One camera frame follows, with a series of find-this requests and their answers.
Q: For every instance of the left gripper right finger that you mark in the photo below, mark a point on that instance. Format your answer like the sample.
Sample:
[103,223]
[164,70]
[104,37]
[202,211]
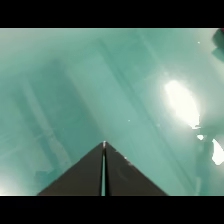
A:
[126,176]

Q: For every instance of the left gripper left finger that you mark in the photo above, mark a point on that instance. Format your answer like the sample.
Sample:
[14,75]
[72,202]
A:
[86,176]

